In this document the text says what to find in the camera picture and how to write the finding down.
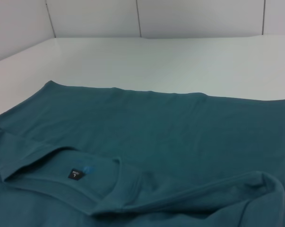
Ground teal t-shirt with FREE print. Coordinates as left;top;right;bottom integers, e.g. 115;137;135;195
0;80;285;227

